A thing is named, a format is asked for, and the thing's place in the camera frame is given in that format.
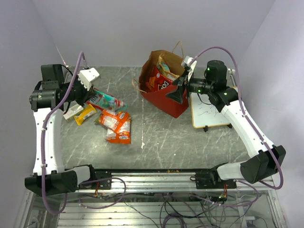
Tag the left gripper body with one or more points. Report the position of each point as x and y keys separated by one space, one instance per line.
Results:
x=79 y=92

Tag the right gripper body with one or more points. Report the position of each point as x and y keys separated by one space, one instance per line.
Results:
x=194 y=85

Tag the red paper bag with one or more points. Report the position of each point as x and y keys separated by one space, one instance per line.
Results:
x=158 y=98

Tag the teal Fox's mint bag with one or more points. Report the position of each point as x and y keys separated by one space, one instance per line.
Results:
x=104 y=101

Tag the red Doritos bag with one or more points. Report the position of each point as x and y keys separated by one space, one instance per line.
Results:
x=156 y=81

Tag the brown paper snack bag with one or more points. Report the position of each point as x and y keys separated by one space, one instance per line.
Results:
x=168 y=66

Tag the orange Fox's candy bag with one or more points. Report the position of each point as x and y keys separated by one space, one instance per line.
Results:
x=118 y=122

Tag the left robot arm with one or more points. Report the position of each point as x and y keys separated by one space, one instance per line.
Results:
x=49 y=176

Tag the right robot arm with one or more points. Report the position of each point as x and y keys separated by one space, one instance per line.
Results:
x=265 y=158

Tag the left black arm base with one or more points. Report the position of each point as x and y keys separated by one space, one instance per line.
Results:
x=106 y=182

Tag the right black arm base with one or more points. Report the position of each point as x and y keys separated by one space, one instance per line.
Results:
x=210 y=180

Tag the yellow snack bar wrapper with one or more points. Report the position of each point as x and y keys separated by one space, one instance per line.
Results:
x=85 y=114

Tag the small whiteboard with stand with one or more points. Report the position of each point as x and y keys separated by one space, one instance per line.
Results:
x=204 y=114

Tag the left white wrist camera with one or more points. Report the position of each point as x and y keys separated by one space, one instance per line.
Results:
x=87 y=76

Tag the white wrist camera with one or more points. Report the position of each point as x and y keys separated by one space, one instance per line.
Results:
x=189 y=64
x=87 y=76

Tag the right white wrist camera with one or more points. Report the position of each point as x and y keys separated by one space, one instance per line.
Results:
x=189 y=64

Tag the aluminium frame rail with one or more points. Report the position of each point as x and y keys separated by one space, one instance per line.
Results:
x=160 y=181

